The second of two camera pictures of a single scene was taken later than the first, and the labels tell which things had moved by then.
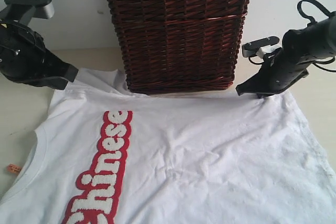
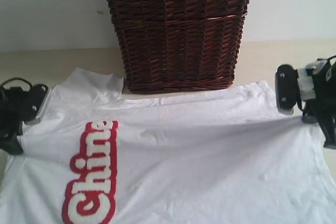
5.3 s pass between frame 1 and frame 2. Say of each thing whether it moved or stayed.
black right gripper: moved
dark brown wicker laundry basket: stayed
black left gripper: moved
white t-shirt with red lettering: stayed
